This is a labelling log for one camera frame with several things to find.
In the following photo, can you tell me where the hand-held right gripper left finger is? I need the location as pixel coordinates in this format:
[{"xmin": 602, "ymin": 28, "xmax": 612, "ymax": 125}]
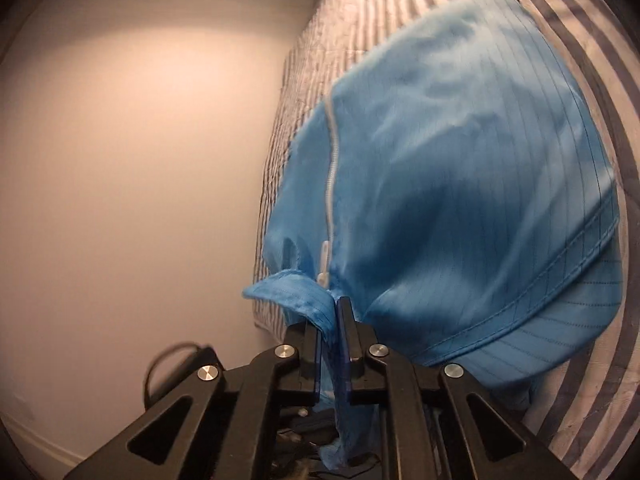
[{"xmin": 65, "ymin": 321, "xmax": 324, "ymax": 480}]

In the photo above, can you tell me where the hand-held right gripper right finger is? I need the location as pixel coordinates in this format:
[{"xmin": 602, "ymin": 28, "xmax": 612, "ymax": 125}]
[{"xmin": 336, "ymin": 296, "xmax": 576, "ymax": 480}]

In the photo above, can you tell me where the light blue jacket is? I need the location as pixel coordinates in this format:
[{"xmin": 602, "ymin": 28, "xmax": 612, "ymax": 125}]
[{"xmin": 242, "ymin": 0, "xmax": 623, "ymax": 471}]

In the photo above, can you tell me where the bed with striped sheet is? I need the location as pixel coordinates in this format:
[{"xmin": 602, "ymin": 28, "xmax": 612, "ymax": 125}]
[{"xmin": 252, "ymin": 0, "xmax": 640, "ymax": 480}]

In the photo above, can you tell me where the black cable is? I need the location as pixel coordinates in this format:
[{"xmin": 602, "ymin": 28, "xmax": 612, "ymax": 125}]
[{"xmin": 145, "ymin": 342, "xmax": 216, "ymax": 406}]

